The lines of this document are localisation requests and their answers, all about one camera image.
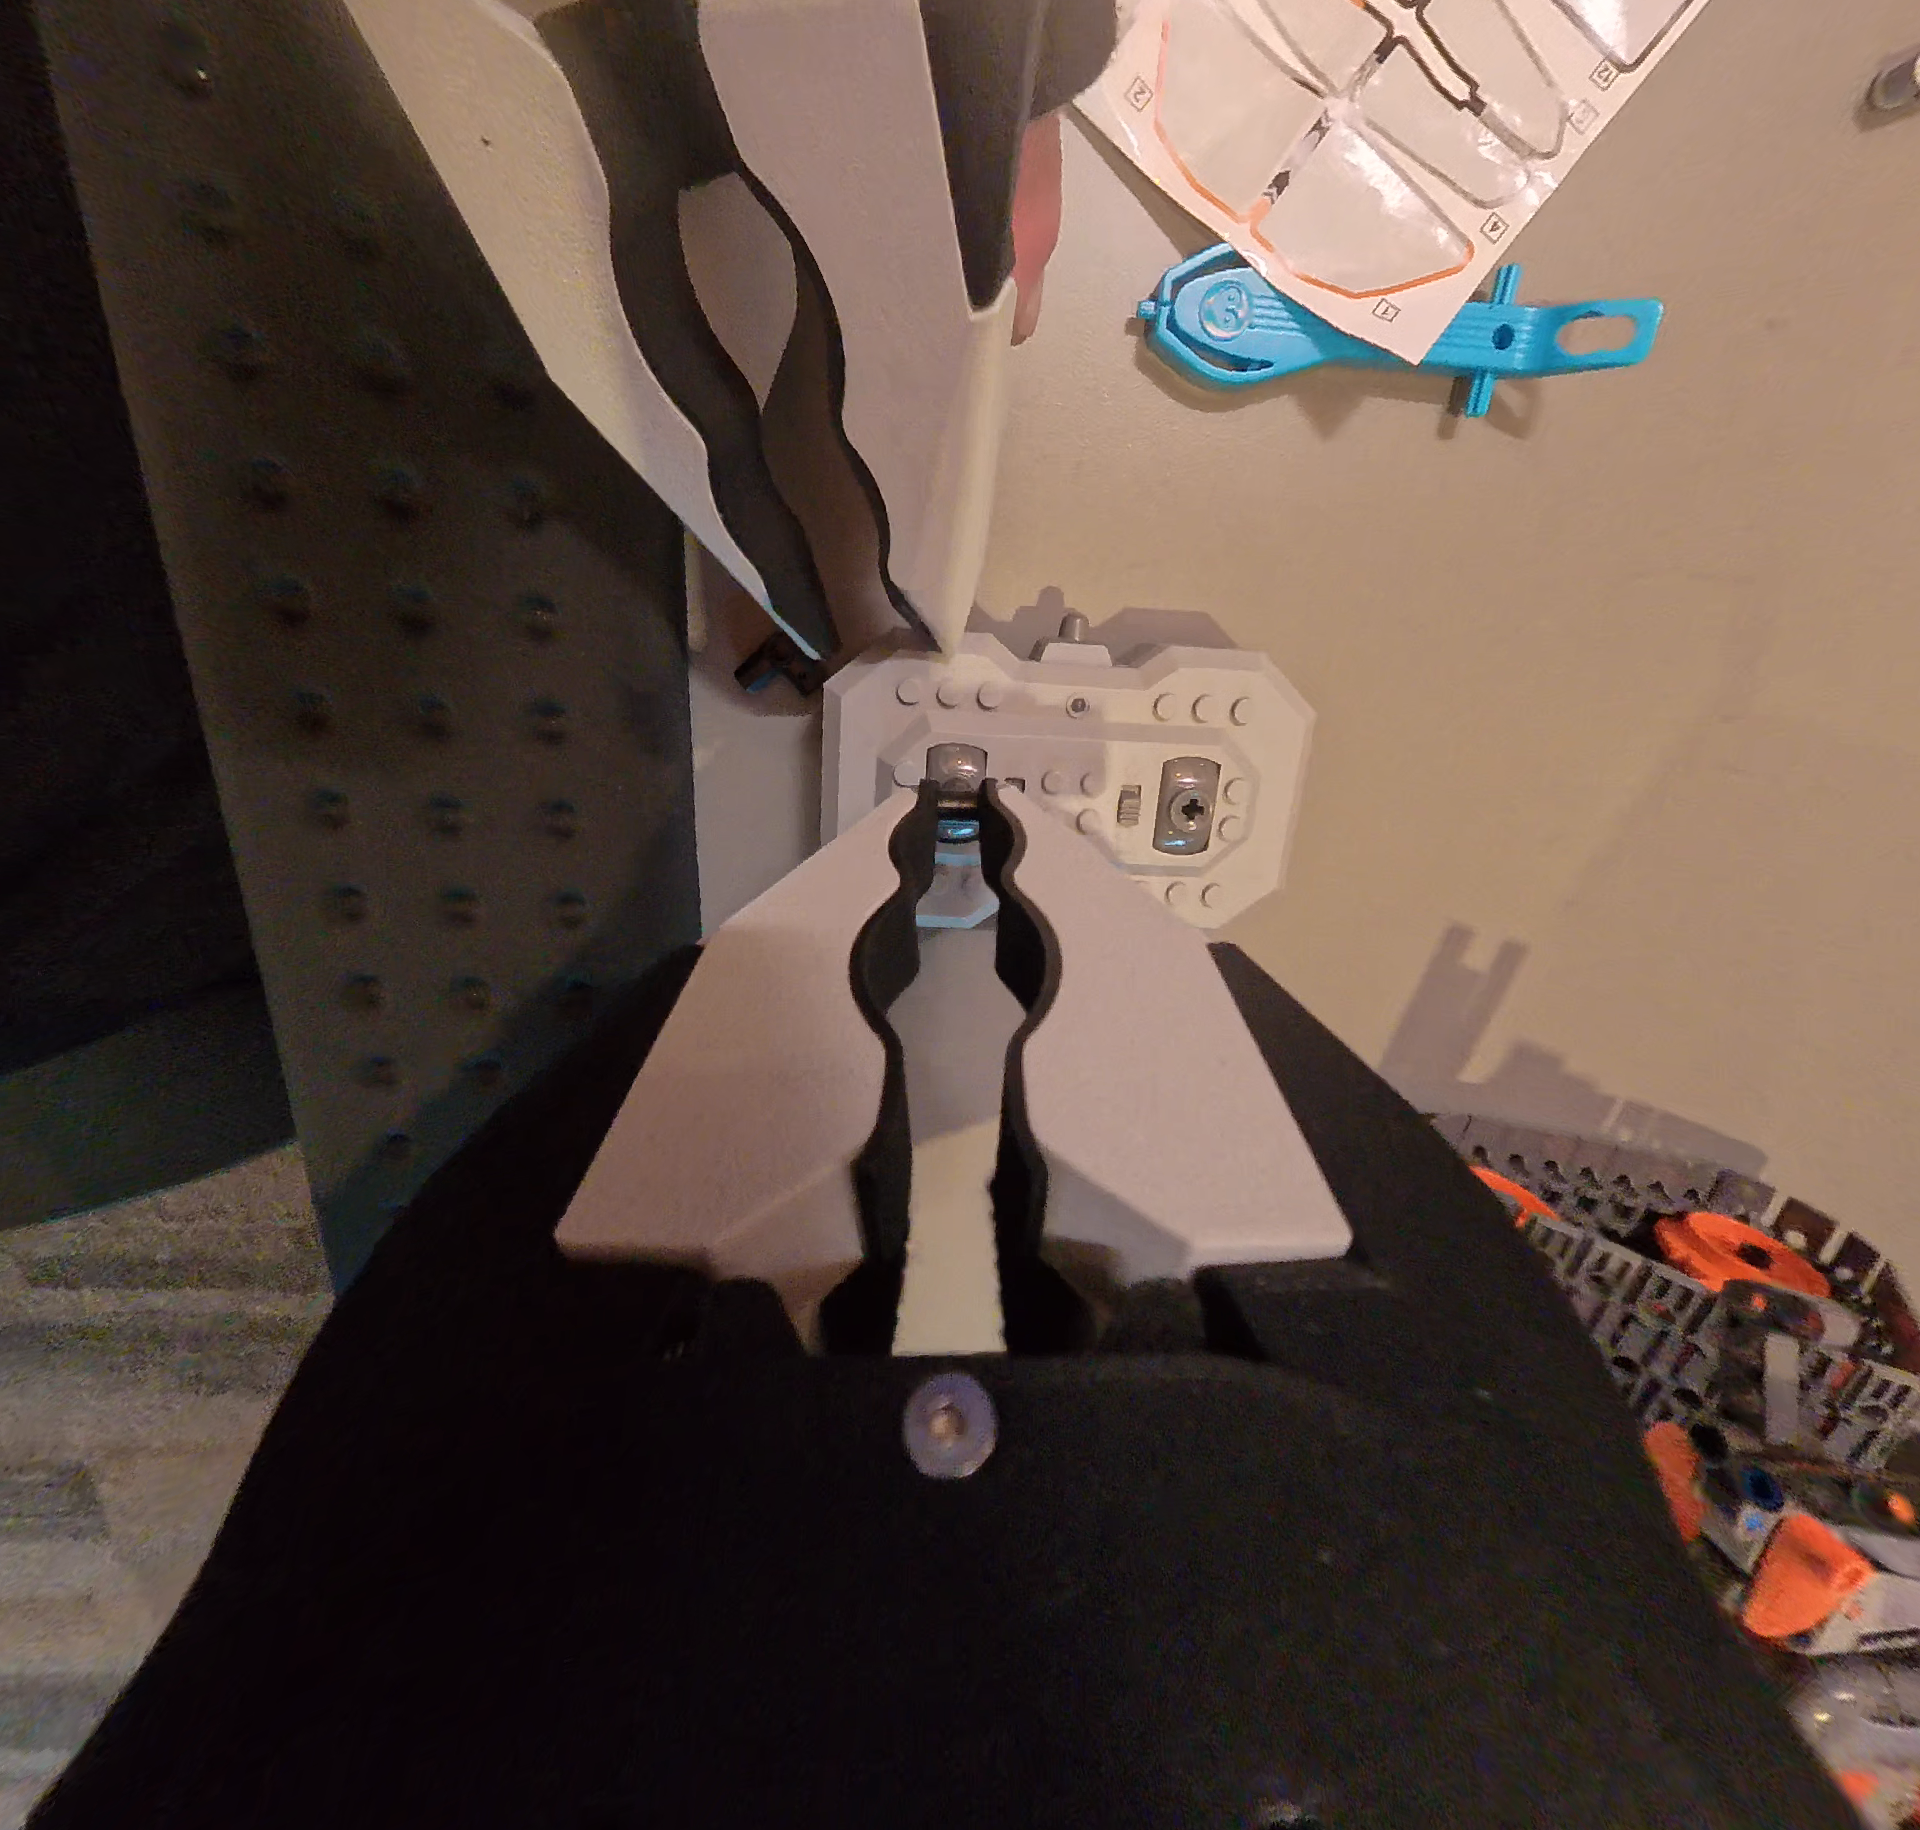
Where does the person's left hand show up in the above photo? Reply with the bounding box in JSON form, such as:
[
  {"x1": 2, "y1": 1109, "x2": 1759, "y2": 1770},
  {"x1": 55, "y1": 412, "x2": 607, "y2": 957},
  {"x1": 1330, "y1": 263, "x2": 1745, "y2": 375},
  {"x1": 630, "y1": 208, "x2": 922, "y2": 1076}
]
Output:
[{"x1": 1012, "y1": 106, "x2": 1069, "y2": 347}]

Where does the blue brick separator tool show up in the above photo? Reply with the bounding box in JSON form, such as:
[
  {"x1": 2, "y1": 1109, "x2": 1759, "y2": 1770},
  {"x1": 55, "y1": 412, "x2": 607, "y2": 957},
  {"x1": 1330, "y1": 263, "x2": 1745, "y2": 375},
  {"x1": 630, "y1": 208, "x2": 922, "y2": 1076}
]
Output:
[{"x1": 1137, "y1": 243, "x2": 1669, "y2": 428}]

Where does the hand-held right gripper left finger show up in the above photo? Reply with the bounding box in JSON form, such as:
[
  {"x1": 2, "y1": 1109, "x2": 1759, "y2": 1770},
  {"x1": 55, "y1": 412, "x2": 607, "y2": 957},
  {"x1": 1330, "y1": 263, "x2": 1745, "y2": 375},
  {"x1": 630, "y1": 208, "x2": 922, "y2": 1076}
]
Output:
[{"x1": 554, "y1": 792, "x2": 943, "y2": 1354}]

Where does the white control hub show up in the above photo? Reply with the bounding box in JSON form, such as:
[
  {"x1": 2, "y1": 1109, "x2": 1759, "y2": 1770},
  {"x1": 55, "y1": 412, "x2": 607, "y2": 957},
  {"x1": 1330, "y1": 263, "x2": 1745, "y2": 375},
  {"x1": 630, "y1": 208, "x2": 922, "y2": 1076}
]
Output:
[{"x1": 819, "y1": 605, "x2": 1319, "y2": 945}]

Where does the clear sticker sheet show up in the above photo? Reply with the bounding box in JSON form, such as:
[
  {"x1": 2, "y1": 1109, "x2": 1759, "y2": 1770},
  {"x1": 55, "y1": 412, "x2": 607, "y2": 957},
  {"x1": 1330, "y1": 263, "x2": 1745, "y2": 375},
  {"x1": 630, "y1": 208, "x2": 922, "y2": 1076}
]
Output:
[{"x1": 1069, "y1": 0, "x2": 1786, "y2": 363}]

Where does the black dimpled pad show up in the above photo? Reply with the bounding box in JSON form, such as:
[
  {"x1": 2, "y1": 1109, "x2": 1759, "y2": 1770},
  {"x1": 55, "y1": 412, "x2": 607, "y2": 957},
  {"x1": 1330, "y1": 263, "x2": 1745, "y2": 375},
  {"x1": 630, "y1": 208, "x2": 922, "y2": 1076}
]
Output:
[{"x1": 0, "y1": 0, "x2": 706, "y2": 1297}]

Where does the tracked toy robot vehicle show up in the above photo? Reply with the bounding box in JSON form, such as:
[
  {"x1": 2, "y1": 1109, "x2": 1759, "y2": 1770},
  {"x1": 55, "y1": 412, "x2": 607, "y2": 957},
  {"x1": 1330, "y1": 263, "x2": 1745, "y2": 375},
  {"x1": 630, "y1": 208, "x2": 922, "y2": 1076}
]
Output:
[{"x1": 1415, "y1": 1102, "x2": 1920, "y2": 1830}]

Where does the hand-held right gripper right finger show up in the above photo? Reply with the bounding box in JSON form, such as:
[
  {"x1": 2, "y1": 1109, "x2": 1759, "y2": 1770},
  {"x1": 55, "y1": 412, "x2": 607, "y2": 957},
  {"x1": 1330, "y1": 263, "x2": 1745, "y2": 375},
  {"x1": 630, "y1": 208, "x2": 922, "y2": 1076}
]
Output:
[{"x1": 972, "y1": 782, "x2": 1359, "y2": 1354}]

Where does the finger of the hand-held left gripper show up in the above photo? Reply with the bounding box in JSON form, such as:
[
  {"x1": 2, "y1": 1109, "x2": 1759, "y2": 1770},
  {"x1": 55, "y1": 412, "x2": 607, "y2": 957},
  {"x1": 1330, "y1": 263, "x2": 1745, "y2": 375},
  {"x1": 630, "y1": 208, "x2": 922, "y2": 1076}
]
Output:
[
  {"x1": 336, "y1": 0, "x2": 837, "y2": 662},
  {"x1": 694, "y1": 0, "x2": 1012, "y2": 658}
]

